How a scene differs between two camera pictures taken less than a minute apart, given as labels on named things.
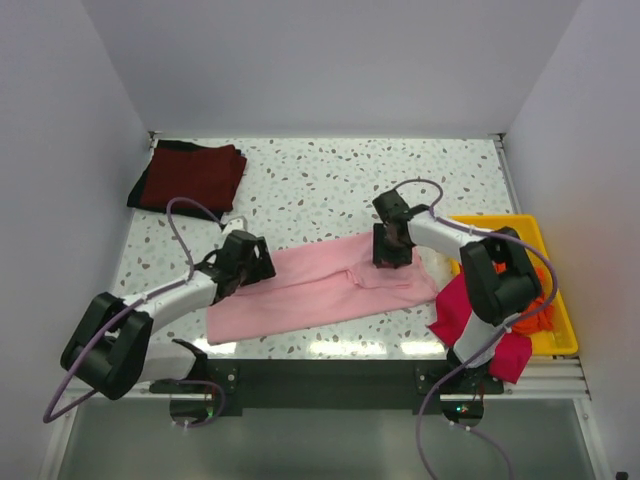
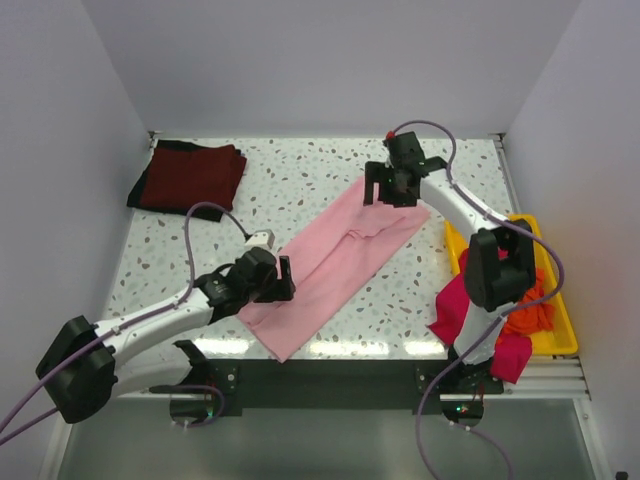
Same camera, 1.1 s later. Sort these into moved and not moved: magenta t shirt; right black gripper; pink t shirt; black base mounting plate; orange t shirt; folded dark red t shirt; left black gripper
Moved: left black gripper; right black gripper; pink t shirt
Not moved: orange t shirt; magenta t shirt; black base mounting plate; folded dark red t shirt
